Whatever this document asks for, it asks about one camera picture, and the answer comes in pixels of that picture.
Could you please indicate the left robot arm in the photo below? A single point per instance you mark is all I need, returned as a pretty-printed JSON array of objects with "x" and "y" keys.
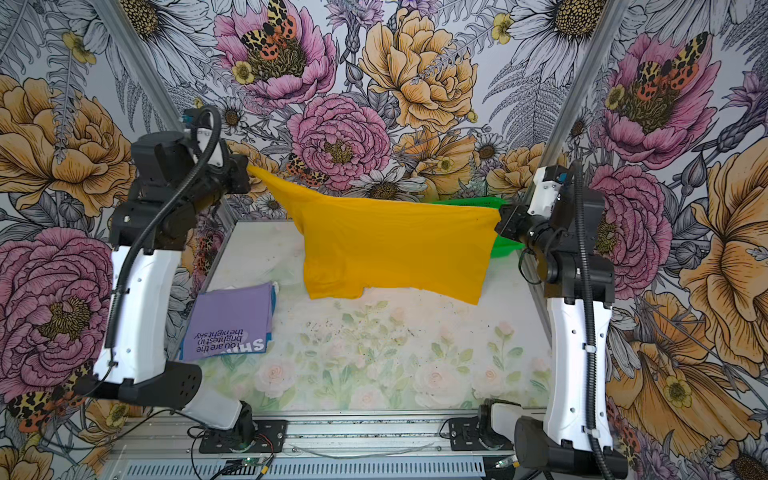
[{"x": 180, "y": 175}]

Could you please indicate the yellow t shirt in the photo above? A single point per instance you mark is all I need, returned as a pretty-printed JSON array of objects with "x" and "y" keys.
[{"x": 354, "y": 244}]

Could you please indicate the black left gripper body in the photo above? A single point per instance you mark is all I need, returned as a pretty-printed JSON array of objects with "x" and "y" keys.
[{"x": 236, "y": 179}]

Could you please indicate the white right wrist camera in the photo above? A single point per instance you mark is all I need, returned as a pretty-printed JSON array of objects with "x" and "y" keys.
[{"x": 547, "y": 183}]

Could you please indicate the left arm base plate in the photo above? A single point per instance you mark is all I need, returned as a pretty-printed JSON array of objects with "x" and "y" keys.
[{"x": 262, "y": 436}]

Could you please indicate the right aluminium corner post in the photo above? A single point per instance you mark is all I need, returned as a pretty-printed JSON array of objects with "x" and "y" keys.
[{"x": 560, "y": 48}]

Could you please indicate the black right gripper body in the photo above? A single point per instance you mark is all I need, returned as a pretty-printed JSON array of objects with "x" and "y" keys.
[{"x": 516, "y": 226}]

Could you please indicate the folded purple t shirt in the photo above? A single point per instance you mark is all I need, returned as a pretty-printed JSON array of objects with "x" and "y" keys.
[{"x": 205, "y": 335}]

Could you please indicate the left aluminium corner post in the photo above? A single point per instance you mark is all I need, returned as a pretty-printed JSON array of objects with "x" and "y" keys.
[{"x": 164, "y": 46}]

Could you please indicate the green plastic basket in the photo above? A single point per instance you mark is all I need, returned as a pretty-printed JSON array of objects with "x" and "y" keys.
[{"x": 502, "y": 247}]

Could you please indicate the aluminium corner post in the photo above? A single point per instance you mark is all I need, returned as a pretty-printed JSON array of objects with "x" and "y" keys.
[
  {"x": 560, "y": 48},
  {"x": 164, "y": 46}
]

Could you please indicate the aluminium front rail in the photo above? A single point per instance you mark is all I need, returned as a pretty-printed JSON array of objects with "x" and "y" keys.
[{"x": 439, "y": 444}]

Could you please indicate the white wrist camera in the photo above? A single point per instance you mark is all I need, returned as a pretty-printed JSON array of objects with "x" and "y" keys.
[
  {"x": 547, "y": 183},
  {"x": 203, "y": 131}
]

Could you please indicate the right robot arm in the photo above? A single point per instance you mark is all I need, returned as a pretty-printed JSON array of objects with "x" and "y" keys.
[{"x": 572, "y": 436}]

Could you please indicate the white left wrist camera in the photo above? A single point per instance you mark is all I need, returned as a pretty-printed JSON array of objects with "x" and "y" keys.
[{"x": 203, "y": 131}]

